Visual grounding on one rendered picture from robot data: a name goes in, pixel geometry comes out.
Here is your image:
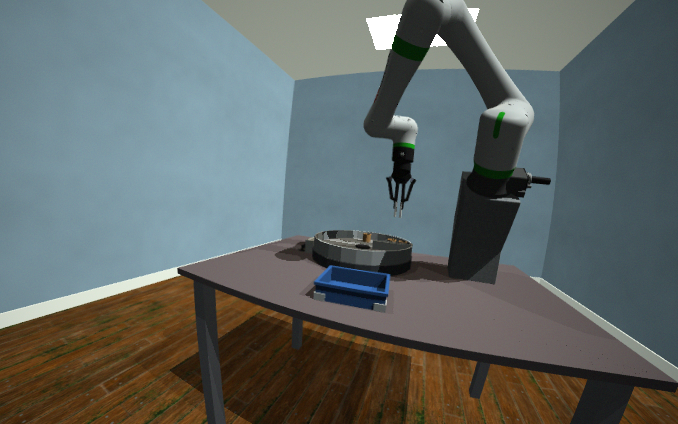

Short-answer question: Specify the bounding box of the blue open crate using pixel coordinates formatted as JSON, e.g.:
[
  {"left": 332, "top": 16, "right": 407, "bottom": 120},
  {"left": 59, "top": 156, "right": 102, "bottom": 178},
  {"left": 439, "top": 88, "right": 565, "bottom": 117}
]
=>
[{"left": 313, "top": 265, "right": 390, "bottom": 312}]

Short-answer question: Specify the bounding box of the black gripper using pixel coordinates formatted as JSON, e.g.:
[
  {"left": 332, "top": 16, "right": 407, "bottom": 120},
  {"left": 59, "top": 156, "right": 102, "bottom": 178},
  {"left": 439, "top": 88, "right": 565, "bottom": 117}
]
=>
[{"left": 386, "top": 162, "right": 416, "bottom": 218}]

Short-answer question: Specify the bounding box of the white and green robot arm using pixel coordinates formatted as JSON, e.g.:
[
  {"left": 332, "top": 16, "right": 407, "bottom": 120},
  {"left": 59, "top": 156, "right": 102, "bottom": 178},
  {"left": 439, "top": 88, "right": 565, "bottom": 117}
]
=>
[{"left": 364, "top": 0, "right": 551, "bottom": 198}]

